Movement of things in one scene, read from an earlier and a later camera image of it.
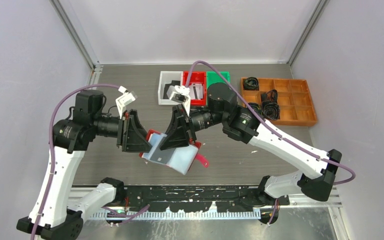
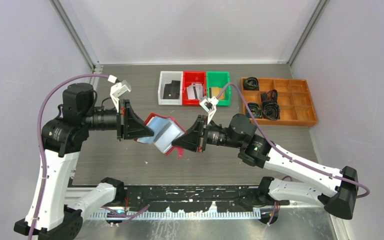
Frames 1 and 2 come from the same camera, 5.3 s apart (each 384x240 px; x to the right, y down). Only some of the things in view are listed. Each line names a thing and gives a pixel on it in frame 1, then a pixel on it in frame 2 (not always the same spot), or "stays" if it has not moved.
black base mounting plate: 199,198 stays
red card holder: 178,158 -> 157,123
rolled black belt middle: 271,96 stays
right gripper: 177,129 -> 192,139
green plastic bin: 212,77 stays
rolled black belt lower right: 271,110 stays
